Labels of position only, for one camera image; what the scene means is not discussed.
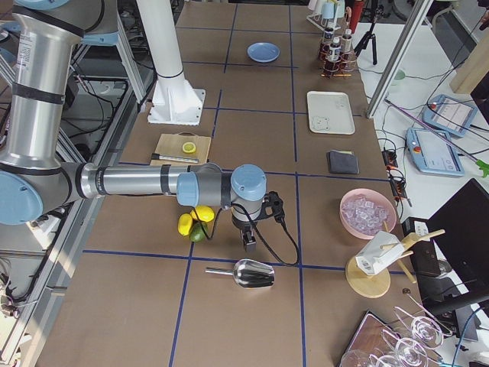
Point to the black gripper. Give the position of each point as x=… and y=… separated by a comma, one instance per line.
x=244, y=226

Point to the blue round plate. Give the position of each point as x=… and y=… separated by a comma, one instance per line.
x=263, y=52

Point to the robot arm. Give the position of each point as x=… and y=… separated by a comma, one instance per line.
x=34, y=182

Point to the metal ice scoop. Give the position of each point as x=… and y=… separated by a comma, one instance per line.
x=248, y=273

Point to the large yellow lemon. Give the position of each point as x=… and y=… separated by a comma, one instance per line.
x=202, y=213

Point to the small yellow lemon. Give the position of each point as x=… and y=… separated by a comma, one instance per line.
x=185, y=224

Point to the lemon half slice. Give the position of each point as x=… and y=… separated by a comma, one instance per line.
x=189, y=147

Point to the pink bowl of ice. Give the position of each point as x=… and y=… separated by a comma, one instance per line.
x=364, y=212

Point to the grey folded cloth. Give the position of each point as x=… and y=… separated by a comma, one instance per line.
x=342, y=163

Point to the wooden cutting board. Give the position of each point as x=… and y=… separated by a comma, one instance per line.
x=171, y=144

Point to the round wooden stand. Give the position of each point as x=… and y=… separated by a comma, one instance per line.
x=378, y=285

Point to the white paper carton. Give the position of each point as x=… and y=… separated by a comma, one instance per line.
x=380, y=252

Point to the cream bear tray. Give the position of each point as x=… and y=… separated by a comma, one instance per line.
x=329, y=113

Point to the dark tea bottle left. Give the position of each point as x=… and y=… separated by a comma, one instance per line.
x=331, y=66

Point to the blue teach pendant near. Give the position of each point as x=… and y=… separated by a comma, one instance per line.
x=432, y=155

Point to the blue teach pendant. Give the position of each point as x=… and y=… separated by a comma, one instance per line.
x=432, y=155
x=450, y=115

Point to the black monitor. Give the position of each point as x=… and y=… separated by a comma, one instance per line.
x=464, y=218

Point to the dark tea bottle right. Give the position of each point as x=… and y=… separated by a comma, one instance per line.
x=328, y=36

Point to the green bowl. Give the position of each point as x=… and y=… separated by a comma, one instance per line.
x=398, y=78

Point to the blue teach pendant far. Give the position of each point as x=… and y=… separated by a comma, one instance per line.
x=450, y=115

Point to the white robot column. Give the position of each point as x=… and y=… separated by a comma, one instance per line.
x=159, y=27

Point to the red cylinder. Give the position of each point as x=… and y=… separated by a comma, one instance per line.
x=356, y=13

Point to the black tripod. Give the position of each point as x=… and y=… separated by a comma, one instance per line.
x=376, y=13

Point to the metal handled knife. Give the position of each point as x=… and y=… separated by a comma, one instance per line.
x=163, y=157

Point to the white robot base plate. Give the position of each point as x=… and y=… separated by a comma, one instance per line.
x=175, y=102

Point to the copper wire bottle rack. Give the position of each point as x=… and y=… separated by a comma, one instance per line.
x=344, y=69

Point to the aluminium frame post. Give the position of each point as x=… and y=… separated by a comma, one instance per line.
x=407, y=35

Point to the white wire cup rack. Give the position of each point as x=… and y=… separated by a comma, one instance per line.
x=329, y=14

